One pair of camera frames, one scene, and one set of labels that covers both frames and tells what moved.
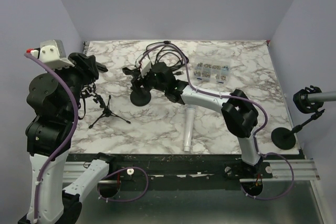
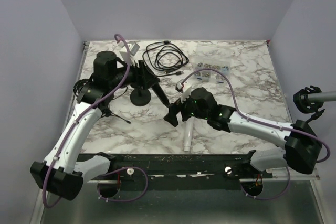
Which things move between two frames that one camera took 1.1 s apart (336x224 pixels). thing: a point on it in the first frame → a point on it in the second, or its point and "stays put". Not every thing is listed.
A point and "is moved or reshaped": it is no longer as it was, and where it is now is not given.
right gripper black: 138,82 → 171,117
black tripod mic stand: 107,112 stays put
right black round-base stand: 284,138 stays put
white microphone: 190,113 stays put
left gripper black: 88,63 → 143,76
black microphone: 101,67 is moved or reshaped
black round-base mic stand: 139,96 stays put
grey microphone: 320,97 stays put
